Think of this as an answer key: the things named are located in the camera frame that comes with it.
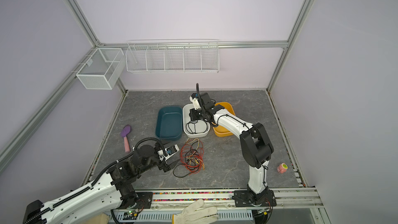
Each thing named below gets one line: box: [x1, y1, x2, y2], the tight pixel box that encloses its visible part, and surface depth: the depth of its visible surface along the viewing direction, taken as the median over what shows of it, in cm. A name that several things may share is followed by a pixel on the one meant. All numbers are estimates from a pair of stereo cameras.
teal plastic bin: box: [155, 105, 183, 142], surface depth 103 cm
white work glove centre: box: [172, 199, 219, 224], surface depth 71 cm
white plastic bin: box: [182, 103, 211, 138], surface depth 98 cm
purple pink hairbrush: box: [121, 124, 131, 153], surface depth 95 cm
